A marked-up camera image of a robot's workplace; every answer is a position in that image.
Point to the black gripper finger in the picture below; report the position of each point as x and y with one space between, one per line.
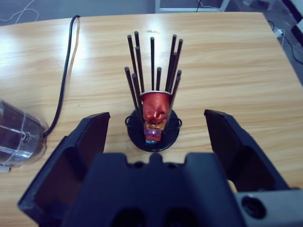
236 146
59 170

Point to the purple coffee capsule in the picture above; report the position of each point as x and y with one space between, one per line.
154 132

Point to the blue coffee capsule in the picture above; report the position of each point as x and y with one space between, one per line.
152 142

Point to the orange coffee capsule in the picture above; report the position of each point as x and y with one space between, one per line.
155 125

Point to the smooth red coffee capsule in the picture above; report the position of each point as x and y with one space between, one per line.
152 137

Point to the black rod capsule holder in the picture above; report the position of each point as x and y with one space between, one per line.
170 137

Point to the white metal frame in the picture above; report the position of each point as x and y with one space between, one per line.
189 10

